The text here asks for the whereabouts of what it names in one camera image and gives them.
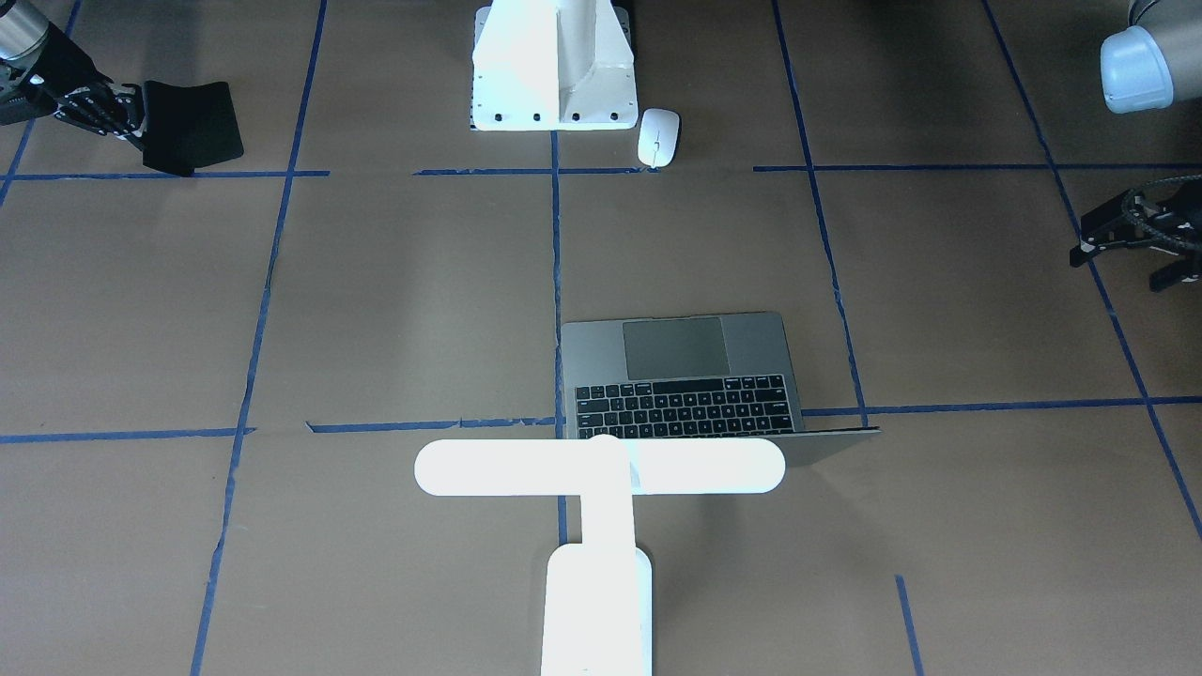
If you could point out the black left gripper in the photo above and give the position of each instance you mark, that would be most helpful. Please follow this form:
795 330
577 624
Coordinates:
1119 223

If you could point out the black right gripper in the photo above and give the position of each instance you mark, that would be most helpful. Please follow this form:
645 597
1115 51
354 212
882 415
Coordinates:
58 68

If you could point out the black mouse pad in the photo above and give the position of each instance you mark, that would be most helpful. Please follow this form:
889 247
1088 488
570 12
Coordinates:
189 127

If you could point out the grey laptop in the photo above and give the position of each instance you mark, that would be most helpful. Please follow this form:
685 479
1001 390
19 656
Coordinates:
703 376

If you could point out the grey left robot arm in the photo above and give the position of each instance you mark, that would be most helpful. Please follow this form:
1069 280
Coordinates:
1153 63

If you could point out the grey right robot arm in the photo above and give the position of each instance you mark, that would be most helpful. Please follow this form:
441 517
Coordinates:
20 20

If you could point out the white computer mouse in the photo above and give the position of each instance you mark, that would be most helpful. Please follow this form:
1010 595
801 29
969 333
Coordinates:
658 137

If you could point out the white desk lamp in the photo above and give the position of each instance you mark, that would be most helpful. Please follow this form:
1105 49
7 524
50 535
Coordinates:
599 593

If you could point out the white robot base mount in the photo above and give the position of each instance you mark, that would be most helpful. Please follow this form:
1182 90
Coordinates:
553 65

